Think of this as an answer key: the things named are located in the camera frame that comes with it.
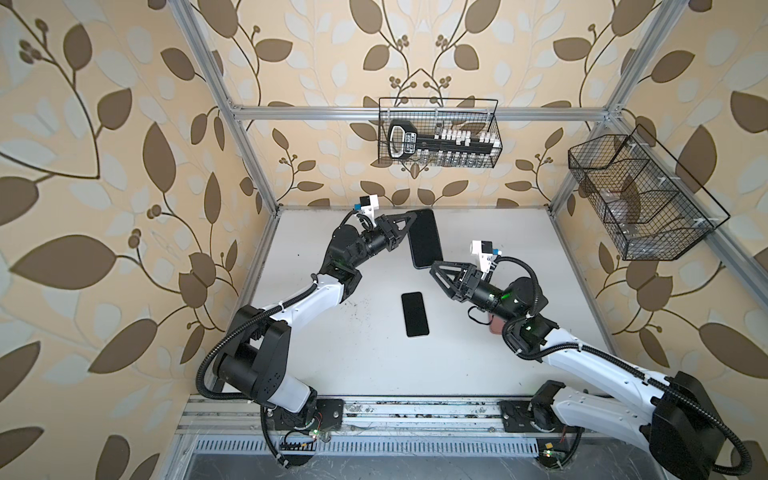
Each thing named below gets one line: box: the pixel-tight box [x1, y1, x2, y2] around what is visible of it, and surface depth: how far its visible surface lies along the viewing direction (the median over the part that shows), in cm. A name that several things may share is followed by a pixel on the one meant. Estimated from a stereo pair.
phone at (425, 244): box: [408, 209, 444, 269], surface depth 72 cm
